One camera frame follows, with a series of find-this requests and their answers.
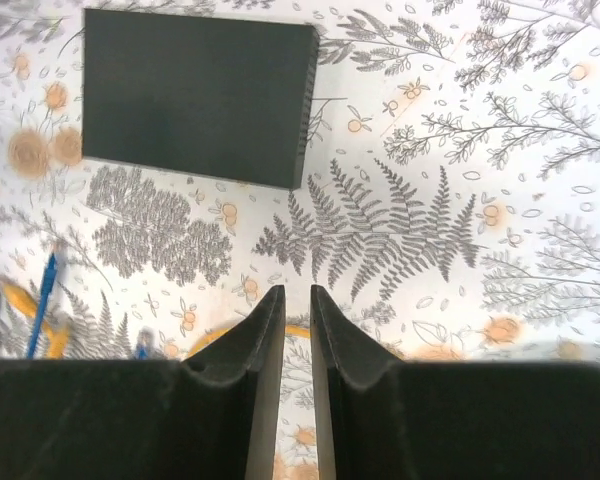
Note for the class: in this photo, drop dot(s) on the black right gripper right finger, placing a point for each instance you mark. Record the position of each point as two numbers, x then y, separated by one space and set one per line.
380 417

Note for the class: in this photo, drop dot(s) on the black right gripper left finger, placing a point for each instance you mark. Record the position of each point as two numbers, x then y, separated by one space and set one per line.
212 416

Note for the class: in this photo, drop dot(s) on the black network switch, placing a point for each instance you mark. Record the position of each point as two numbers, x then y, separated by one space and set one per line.
224 98

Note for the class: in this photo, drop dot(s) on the floral table mat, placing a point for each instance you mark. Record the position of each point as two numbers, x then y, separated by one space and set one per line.
449 201

